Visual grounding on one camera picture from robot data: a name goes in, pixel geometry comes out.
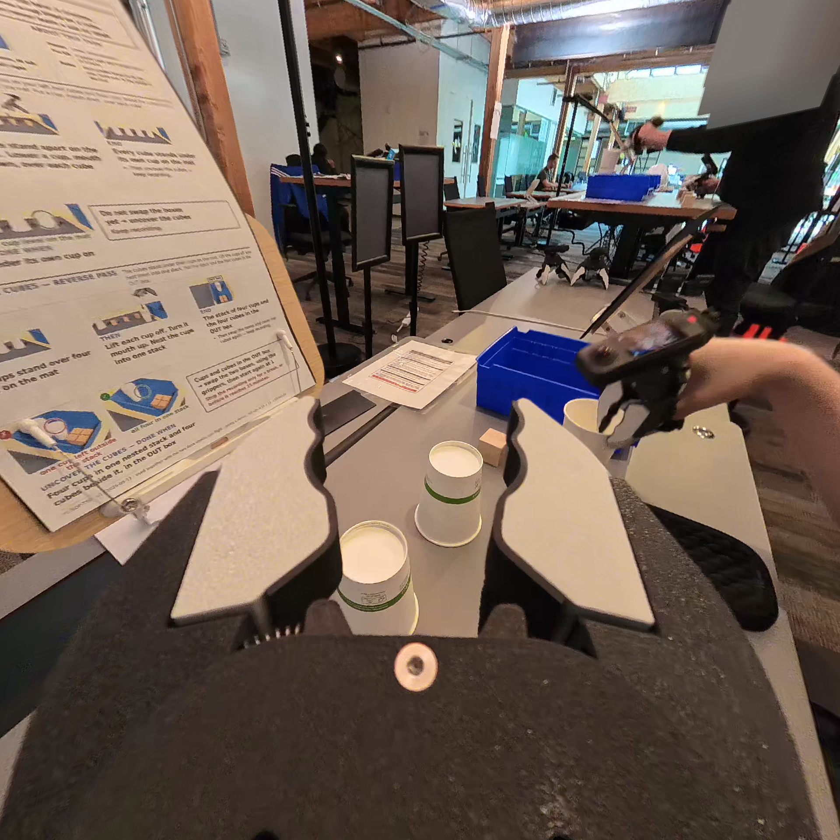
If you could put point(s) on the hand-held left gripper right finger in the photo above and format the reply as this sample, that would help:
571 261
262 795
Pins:
571 531

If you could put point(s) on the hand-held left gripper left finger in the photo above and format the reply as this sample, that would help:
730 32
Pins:
256 525

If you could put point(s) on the black light stand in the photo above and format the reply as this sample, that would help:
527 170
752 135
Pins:
341 359

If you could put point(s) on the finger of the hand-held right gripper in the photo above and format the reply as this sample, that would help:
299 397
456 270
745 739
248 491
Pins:
628 430
610 407

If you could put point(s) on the person's right forearm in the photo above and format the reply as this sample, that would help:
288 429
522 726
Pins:
807 420

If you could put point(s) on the silver ceiling duct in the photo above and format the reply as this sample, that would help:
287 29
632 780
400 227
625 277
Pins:
420 12

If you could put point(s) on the wooden clipboard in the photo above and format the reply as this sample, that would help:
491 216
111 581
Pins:
26 525

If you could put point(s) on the wooden cube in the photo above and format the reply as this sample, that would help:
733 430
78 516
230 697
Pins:
492 449

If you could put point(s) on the wooden top table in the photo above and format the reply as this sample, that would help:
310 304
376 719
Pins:
630 203

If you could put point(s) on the acrylic sheet with printed paper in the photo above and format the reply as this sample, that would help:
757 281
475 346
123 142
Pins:
407 374

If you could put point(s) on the black chair back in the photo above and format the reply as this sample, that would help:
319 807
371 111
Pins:
476 256

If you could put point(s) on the idle gripper tool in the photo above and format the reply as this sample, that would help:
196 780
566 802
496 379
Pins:
590 268
552 266

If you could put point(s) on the black framed floor sign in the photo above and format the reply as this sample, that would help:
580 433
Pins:
372 210
421 190

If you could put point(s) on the printed instruction sheet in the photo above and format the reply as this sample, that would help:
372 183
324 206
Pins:
131 262

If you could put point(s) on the tilted wooden board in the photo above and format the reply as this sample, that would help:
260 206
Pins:
663 266

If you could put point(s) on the person's right hand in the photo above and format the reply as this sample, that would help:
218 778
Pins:
722 380

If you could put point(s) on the small orange object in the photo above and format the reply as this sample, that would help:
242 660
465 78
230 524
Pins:
758 330

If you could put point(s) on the wooden support post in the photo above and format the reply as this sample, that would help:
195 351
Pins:
210 98
493 111

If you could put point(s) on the white paper cup green band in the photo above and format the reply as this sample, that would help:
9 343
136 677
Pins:
377 577
449 499
581 420

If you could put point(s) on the black mesh pad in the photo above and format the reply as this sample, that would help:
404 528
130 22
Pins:
715 564

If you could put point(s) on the blue plastic bin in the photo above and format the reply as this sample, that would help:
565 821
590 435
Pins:
620 186
525 380

